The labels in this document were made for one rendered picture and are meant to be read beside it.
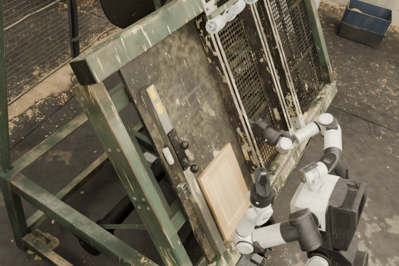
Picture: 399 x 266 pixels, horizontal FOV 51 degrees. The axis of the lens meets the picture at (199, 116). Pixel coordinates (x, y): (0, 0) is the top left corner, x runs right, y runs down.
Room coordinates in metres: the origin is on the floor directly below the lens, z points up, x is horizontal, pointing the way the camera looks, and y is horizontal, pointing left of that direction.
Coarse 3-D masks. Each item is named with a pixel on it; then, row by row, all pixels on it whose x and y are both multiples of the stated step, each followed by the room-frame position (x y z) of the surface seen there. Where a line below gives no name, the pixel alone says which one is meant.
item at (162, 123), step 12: (144, 96) 1.33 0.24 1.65; (156, 108) 1.31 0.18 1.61; (156, 120) 1.30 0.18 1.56; (168, 120) 1.32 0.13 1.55; (168, 132) 1.29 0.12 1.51; (168, 144) 1.27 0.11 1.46; (180, 168) 1.24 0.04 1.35; (192, 180) 1.24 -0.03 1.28; (192, 192) 1.20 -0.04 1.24; (192, 204) 1.20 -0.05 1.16; (204, 204) 1.22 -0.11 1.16; (204, 216) 1.18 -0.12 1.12; (204, 228) 1.16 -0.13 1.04; (216, 228) 1.19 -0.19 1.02; (216, 240) 1.15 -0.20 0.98; (216, 252) 1.13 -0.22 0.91
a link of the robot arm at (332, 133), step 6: (324, 114) 1.79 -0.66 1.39; (318, 120) 1.75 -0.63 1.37; (324, 120) 1.74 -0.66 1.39; (330, 120) 1.74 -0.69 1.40; (336, 120) 1.74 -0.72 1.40; (330, 126) 1.70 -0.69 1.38; (336, 126) 1.70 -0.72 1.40; (324, 132) 1.69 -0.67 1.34; (330, 132) 1.67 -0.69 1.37; (336, 132) 1.67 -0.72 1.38; (324, 138) 1.65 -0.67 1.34; (330, 138) 1.63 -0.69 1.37; (336, 138) 1.63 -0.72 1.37; (324, 144) 1.61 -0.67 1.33; (330, 144) 1.59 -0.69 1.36; (336, 144) 1.59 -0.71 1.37
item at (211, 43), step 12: (204, 0) 1.81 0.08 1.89; (204, 12) 1.85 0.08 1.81; (228, 12) 1.79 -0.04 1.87; (204, 24) 1.80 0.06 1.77; (204, 36) 1.79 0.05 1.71; (216, 36) 1.82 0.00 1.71; (204, 48) 1.79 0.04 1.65; (216, 48) 1.77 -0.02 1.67; (216, 60) 1.76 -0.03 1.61; (216, 72) 1.75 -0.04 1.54; (228, 72) 1.77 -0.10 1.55; (228, 84) 1.72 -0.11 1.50; (228, 96) 1.72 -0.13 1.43; (228, 108) 1.71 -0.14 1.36; (240, 108) 1.72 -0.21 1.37; (240, 120) 1.68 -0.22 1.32; (240, 132) 1.67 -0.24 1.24; (240, 144) 1.66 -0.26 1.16; (252, 144) 1.67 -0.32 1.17; (252, 156) 1.63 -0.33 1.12; (252, 168) 1.62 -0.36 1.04
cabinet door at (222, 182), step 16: (224, 160) 1.49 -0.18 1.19; (208, 176) 1.35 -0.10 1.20; (224, 176) 1.44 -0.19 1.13; (240, 176) 1.53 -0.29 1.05; (208, 192) 1.30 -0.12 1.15; (224, 192) 1.38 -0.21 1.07; (240, 192) 1.47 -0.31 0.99; (224, 208) 1.32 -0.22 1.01; (240, 208) 1.40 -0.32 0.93; (224, 224) 1.26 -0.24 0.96
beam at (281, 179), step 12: (324, 96) 2.64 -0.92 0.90; (312, 108) 2.47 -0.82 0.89; (324, 108) 2.58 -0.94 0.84; (300, 144) 2.10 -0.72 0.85; (276, 168) 1.79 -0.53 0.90; (288, 168) 1.86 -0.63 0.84; (276, 192) 1.66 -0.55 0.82; (228, 240) 1.22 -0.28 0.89; (228, 252) 1.15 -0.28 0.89; (204, 264) 1.07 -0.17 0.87; (216, 264) 1.07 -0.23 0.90; (228, 264) 1.11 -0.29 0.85
